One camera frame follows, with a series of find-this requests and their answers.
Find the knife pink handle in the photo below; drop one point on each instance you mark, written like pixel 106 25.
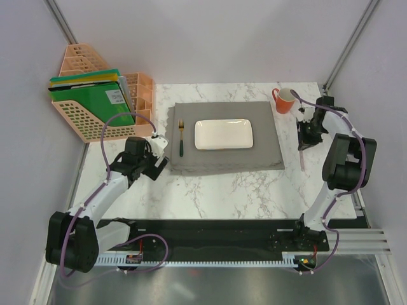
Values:
pixel 302 165

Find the left aluminium frame post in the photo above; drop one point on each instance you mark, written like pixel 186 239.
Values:
pixel 61 21

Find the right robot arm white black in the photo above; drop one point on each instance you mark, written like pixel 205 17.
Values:
pixel 346 169

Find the orange mug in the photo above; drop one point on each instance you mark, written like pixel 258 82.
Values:
pixel 284 99

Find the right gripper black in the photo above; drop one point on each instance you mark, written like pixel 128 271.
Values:
pixel 306 142

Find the grey placemat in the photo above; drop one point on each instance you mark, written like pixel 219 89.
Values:
pixel 264 155

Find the yellow folder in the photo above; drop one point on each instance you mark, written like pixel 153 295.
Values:
pixel 105 75

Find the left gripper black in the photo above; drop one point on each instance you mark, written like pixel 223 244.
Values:
pixel 153 171

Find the aluminium frame post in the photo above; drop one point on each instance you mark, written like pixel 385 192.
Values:
pixel 352 41
pixel 61 21

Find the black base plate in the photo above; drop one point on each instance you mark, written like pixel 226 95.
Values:
pixel 214 240

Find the white rectangular plate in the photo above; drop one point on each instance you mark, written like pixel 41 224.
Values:
pixel 221 134

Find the gold fork green handle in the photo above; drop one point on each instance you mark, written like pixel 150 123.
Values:
pixel 181 142

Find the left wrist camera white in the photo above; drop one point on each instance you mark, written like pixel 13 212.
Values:
pixel 158 144

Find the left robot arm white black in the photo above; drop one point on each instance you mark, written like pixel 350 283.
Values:
pixel 74 239

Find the green folder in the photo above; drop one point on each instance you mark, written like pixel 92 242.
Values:
pixel 103 100

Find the aluminium rail profile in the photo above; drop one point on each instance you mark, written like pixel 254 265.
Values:
pixel 362 241

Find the peach file organizer rack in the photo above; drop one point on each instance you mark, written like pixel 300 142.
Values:
pixel 137 88

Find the right aluminium frame post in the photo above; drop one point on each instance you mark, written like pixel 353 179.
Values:
pixel 352 41

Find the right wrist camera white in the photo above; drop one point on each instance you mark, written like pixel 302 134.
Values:
pixel 307 114

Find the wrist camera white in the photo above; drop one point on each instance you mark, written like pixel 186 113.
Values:
pixel 307 114
pixel 158 144

